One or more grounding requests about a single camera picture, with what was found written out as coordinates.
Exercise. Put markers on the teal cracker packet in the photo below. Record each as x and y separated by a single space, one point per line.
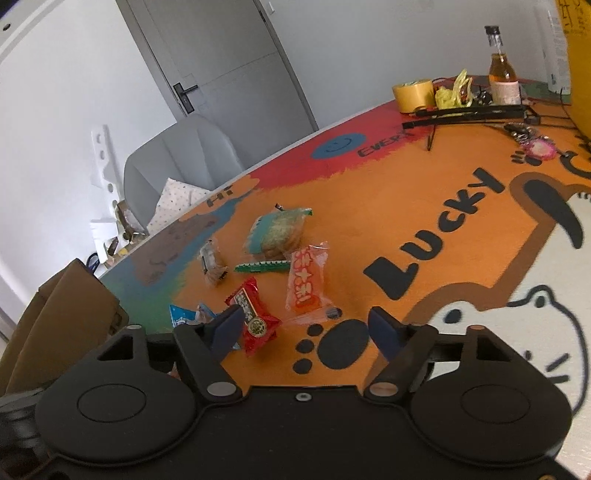
277 230

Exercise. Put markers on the red snack packet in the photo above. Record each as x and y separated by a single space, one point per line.
256 318

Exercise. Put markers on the glass bottle with amber liquid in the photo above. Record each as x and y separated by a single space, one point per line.
502 74

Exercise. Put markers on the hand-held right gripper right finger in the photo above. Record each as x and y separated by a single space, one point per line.
385 334

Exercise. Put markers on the grey chair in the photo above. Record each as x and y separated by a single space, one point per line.
184 152

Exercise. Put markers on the white carton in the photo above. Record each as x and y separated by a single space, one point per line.
101 229

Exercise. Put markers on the crumpled yellow plastic bag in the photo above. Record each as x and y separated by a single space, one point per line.
455 92

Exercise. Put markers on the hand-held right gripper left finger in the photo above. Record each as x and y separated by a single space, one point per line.
225 330

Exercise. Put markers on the small black white candy packet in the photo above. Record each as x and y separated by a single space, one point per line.
210 263

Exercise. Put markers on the orange clear snack packet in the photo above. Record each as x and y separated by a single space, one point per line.
307 281

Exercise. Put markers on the white dotted pillow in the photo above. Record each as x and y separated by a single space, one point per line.
178 199

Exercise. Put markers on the grey door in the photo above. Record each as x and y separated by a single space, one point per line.
221 55

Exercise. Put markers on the brown paper bag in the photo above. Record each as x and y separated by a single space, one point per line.
127 226

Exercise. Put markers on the tall yellow plastic bag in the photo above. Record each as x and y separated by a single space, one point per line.
579 60

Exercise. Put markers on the brown cardboard box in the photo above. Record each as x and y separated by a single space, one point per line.
60 323

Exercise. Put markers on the white foam board with holes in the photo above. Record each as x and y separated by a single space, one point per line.
104 157

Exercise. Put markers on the yellow tape roll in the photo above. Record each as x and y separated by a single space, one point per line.
413 96

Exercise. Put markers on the thin green snack strip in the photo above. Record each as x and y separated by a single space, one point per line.
262 266

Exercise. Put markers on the small blue snack packet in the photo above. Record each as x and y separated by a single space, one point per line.
184 316

